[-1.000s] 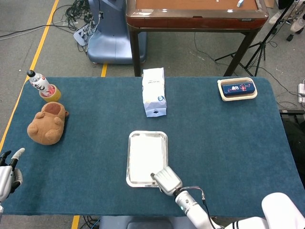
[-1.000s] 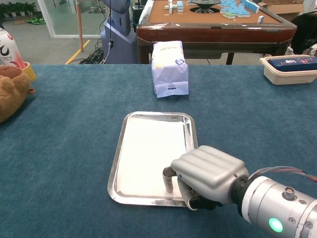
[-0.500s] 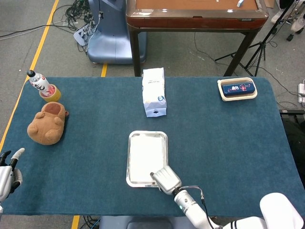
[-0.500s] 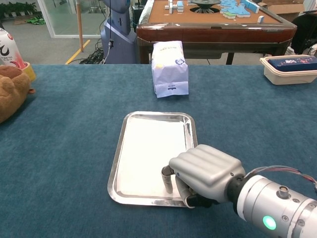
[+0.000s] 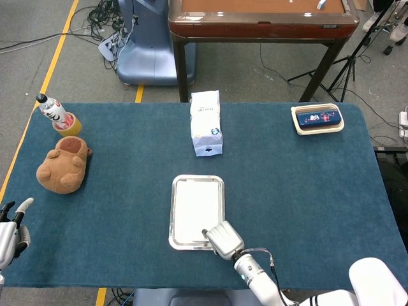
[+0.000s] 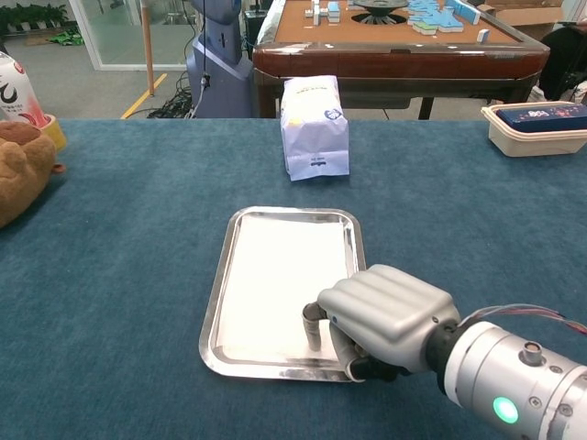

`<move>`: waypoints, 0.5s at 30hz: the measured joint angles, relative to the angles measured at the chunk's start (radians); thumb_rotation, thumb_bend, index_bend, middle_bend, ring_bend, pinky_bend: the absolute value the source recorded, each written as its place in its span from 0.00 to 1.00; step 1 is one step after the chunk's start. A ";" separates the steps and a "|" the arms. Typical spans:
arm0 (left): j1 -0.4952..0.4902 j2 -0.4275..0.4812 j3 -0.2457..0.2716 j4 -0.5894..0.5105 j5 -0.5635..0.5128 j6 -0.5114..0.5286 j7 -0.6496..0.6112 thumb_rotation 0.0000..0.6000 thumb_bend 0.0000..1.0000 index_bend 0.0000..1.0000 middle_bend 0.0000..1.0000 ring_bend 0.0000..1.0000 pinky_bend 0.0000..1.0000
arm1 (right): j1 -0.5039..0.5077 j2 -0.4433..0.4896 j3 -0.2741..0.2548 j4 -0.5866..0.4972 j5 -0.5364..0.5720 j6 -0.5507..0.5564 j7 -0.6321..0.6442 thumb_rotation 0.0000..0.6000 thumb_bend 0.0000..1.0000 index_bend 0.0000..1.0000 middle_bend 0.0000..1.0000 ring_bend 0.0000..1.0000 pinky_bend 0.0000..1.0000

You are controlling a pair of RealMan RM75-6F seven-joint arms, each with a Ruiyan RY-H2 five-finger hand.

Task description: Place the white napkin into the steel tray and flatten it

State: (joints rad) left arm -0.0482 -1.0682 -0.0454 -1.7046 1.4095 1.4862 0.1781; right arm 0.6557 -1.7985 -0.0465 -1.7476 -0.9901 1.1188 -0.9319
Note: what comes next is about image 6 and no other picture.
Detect brown mahjong table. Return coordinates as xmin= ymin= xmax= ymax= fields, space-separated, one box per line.
xmin=251 ymin=0 xmax=551 ymax=121

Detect black clothing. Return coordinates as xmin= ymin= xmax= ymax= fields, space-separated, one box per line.
xmin=538 ymin=20 xmax=587 ymax=102

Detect blue table cloth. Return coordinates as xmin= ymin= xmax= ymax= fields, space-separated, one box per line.
xmin=0 ymin=118 xmax=587 ymax=440

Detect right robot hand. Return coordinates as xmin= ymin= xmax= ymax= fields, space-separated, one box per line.
xmin=301 ymin=263 xmax=461 ymax=383

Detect black floor cable bundle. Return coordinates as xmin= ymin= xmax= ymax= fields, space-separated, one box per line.
xmin=146 ymin=71 xmax=199 ymax=120

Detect white framed glass partition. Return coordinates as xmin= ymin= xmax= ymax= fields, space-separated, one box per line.
xmin=68 ymin=0 xmax=196 ymax=72

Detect heaped mahjong tile pile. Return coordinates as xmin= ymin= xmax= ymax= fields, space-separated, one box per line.
xmin=407 ymin=0 xmax=464 ymax=37

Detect white paper bag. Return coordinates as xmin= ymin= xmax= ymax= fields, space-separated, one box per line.
xmin=280 ymin=74 xmax=350 ymax=182

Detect green floor object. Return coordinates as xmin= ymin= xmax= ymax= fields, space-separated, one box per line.
xmin=48 ymin=27 xmax=84 ymax=47

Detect white red drink bottle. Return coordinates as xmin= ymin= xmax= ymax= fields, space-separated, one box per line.
xmin=0 ymin=50 xmax=51 ymax=129

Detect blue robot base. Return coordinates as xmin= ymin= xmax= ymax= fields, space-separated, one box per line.
xmin=185 ymin=0 xmax=254 ymax=119

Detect beige plastic container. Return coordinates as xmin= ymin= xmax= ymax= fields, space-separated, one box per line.
xmin=480 ymin=103 xmax=587 ymax=159

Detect black mahjong table dome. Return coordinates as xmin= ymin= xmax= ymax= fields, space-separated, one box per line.
xmin=351 ymin=0 xmax=410 ymax=24

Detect long mahjong tile row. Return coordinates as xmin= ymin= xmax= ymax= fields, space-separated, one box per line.
xmin=447 ymin=0 xmax=482 ymax=25

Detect dark blue box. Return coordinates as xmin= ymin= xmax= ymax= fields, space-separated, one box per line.
xmin=497 ymin=104 xmax=587 ymax=134

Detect silver metal tray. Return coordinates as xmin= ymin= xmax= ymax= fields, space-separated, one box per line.
xmin=198 ymin=205 xmax=368 ymax=384

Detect cardboard box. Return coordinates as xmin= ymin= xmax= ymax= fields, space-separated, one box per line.
xmin=476 ymin=0 xmax=566 ymax=42

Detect small mahjong tile cluster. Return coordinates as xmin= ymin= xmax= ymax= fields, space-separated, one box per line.
xmin=305 ymin=0 xmax=343 ymax=27

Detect green potted plants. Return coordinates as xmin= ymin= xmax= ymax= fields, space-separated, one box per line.
xmin=0 ymin=3 xmax=70 ymax=33

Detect white paper sheet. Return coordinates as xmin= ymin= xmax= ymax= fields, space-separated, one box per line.
xmin=215 ymin=214 xmax=352 ymax=363

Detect brown plush toy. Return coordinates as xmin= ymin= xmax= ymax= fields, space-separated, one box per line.
xmin=0 ymin=119 xmax=68 ymax=229

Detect orange wooden pole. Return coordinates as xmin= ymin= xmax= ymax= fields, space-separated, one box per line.
xmin=139 ymin=0 xmax=156 ymax=97

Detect yellow cup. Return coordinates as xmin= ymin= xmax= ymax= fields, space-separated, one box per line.
xmin=39 ymin=114 xmax=68 ymax=152

